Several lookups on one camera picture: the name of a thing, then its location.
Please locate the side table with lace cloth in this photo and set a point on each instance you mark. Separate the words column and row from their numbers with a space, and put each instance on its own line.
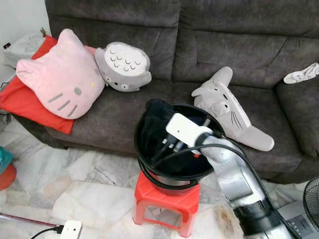
column 25, row 47

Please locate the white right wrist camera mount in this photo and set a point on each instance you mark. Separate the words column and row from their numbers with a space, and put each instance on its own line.
column 187, row 129

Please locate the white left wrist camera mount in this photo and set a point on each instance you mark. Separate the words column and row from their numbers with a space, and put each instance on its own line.
column 71, row 229

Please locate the teal bin liner bag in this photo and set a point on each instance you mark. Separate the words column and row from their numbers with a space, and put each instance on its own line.
column 4, row 157

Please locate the red cushion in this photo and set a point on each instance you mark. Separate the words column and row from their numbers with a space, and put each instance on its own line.
column 25, row 102

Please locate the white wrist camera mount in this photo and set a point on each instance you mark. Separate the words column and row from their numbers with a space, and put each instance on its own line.
column 71, row 229
column 187, row 129

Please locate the black shirt with green print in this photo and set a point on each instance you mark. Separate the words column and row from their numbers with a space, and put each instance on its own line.
column 154, row 129

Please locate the pink cat face pillow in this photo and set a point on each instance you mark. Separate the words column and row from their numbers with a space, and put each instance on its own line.
column 60, row 79

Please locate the small bronze figurine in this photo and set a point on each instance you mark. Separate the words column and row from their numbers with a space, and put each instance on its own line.
column 42, row 32

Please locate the round grey owl pillow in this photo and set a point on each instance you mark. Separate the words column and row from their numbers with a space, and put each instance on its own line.
column 124, row 64

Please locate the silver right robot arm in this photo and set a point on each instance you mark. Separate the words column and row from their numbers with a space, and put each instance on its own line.
column 244, row 184

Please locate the orange trash bin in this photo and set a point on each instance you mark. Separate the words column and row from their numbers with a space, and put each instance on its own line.
column 7, row 181

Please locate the dark grey fabric sofa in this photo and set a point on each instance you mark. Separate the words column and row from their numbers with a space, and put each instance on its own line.
column 229, row 50

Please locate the white patterned cloth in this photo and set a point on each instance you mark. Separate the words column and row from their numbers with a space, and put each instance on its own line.
column 301, row 74

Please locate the red plastic stool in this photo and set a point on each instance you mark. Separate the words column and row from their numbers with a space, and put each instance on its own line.
column 159, row 199

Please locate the grey standing fan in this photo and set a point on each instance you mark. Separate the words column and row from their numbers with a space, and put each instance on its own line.
column 311, row 199

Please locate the black round laundry basket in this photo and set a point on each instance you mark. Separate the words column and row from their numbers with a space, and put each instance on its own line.
column 179, row 172

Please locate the long grey plush toy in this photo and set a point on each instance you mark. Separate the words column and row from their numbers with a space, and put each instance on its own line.
column 229, row 102

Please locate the black wall plug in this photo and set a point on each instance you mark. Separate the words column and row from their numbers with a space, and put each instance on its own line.
column 7, row 45

